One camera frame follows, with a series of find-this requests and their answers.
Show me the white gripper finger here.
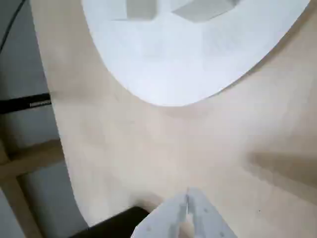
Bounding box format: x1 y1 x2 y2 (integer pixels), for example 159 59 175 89
187 187 236 238
131 193 188 238

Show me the white cube block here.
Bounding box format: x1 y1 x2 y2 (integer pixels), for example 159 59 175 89
171 0 240 24
111 0 159 22

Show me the black pot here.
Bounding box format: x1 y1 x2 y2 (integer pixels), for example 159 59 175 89
70 205 151 238

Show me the white paper plate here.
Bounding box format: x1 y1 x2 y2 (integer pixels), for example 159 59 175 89
81 0 314 108

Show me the black tripod leg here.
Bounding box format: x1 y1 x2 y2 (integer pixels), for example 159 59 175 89
0 93 52 115

